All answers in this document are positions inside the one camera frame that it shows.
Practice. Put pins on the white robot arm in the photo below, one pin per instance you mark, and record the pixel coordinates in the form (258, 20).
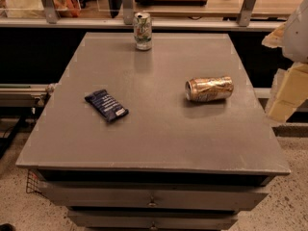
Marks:
(292, 90)

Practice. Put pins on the blue rxbar wrapper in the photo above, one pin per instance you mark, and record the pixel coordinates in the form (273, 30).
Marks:
(106, 105)

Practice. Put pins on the grey drawer cabinet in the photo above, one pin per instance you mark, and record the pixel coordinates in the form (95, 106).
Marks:
(202, 162)

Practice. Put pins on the gold soda can lying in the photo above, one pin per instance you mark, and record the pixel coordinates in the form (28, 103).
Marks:
(209, 88)

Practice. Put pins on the green white upright can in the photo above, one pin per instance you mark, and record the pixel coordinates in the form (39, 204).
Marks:
(142, 30)

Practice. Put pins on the upper drawer knob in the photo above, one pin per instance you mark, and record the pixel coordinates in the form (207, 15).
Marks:
(152, 203)

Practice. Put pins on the drawer knob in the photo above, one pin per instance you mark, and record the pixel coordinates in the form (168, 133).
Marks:
(152, 203)
(153, 227)

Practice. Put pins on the lower drawer knob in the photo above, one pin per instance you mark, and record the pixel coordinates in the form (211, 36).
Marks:
(153, 227)

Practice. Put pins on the orange white plastic bag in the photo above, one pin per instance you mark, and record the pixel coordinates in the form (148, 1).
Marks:
(67, 8)

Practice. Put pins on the grey side rail shelf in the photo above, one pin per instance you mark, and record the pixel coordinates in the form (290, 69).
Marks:
(25, 95)

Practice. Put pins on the metal railing frame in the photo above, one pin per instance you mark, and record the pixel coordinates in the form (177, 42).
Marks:
(217, 15)

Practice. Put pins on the wire mesh basket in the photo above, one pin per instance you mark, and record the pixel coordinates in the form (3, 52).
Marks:
(32, 183)

